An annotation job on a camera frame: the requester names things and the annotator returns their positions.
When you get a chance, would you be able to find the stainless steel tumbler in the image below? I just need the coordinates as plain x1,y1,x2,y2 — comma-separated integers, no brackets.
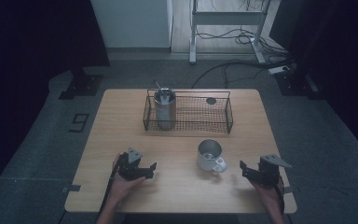
153,88,177,131

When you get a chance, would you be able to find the silver metal mug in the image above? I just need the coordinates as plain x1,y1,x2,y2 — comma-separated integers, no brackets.
197,138,228,175

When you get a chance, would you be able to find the metal spoon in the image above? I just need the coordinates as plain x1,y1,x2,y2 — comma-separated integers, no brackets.
154,80,170,101

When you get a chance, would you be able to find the black stand base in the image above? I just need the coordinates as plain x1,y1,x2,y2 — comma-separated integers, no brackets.
58,66,104,101
274,68,325,101

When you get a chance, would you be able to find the person's left hand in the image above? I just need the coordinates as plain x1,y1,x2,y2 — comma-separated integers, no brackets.
108,152,147,203

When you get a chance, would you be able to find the person's right hand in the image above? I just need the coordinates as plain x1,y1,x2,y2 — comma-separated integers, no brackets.
249,176,285,210

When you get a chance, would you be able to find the tangle of black floor cables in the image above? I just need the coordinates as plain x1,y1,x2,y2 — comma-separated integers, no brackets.
195,25,292,63

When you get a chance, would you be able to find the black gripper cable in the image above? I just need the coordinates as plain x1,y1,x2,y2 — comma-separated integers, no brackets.
99,160,121,217
275,175,286,215

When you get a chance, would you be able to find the long black floor cable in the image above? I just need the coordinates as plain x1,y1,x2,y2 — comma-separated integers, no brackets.
190,58,295,90

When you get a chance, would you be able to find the white desk frame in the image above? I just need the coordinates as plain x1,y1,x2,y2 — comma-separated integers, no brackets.
188,0,273,65

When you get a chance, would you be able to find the white power strip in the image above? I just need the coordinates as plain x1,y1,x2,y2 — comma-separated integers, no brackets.
267,64,291,76

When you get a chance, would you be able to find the dark curtain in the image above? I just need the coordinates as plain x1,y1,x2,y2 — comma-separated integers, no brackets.
268,0,358,104
0,0,111,104

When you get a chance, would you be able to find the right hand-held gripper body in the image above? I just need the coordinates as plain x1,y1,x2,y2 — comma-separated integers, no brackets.
253,154,293,188

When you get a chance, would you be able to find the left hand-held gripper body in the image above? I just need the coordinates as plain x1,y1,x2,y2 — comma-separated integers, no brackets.
116,147,145,182

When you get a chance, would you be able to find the black wire basket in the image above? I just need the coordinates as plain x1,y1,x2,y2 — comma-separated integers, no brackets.
142,89,234,135

